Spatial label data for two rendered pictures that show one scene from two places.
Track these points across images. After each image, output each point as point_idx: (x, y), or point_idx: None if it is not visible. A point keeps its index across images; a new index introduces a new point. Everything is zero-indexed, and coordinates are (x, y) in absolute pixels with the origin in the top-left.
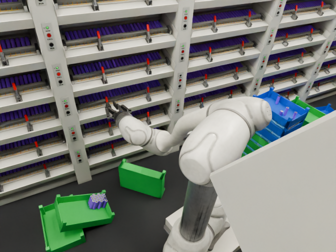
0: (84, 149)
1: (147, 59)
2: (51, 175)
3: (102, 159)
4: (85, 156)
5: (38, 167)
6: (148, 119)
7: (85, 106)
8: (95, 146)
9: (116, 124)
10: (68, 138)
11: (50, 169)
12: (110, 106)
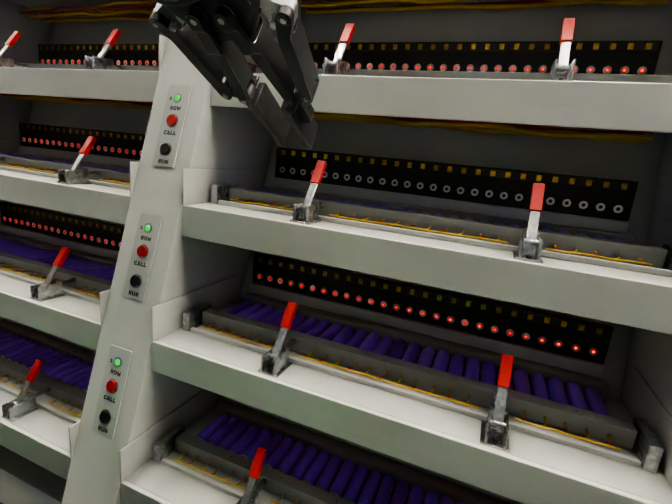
0: (140, 368)
1: (567, 22)
2: (19, 420)
3: (185, 502)
4: (130, 414)
5: (39, 377)
6: (499, 404)
7: (249, 194)
8: (224, 438)
9: (325, 354)
10: (121, 268)
11: (47, 405)
12: (259, 83)
